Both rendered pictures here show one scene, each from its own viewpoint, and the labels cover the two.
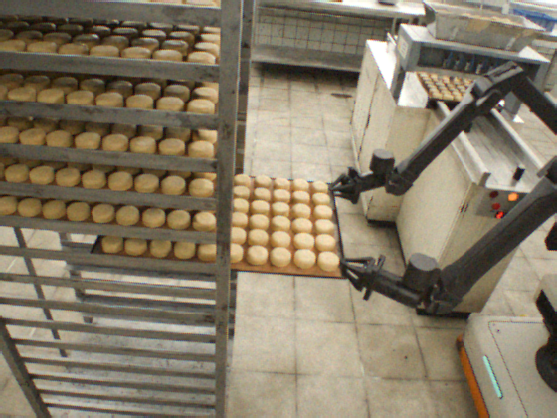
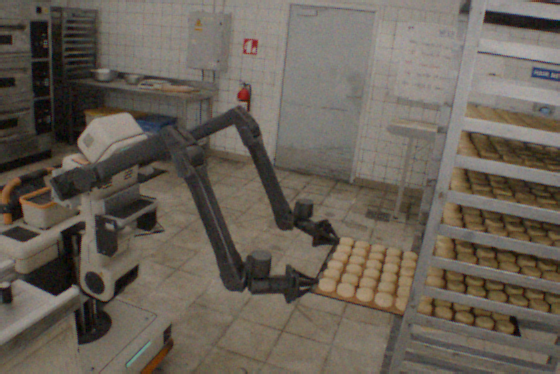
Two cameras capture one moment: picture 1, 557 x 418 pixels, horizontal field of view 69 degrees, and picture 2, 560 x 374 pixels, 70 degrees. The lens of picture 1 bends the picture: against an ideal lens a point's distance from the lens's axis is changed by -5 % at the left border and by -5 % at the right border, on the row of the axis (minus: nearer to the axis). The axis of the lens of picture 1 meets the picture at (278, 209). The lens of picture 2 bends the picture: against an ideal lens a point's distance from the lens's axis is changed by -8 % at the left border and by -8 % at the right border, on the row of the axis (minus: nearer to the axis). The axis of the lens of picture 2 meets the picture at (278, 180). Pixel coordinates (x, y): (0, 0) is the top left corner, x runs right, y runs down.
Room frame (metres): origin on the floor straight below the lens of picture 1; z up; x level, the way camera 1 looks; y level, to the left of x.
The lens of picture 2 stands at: (2.15, 0.11, 1.64)
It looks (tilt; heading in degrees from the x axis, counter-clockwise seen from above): 19 degrees down; 201
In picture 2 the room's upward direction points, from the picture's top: 6 degrees clockwise
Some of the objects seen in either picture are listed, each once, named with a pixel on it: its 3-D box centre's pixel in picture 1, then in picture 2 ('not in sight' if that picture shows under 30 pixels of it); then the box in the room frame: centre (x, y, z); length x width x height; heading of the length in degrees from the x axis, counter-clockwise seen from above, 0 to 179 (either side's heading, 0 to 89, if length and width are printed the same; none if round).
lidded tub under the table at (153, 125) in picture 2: not in sight; (156, 128); (-2.24, -3.32, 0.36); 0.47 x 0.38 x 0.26; 5
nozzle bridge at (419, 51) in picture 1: (463, 73); not in sight; (2.30, -0.90, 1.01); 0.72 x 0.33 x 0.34; 91
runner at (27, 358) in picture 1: (119, 364); (465, 370); (0.68, 0.41, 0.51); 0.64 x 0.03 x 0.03; 94
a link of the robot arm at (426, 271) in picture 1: (428, 282); (297, 213); (0.69, -0.35, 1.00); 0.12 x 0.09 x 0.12; 95
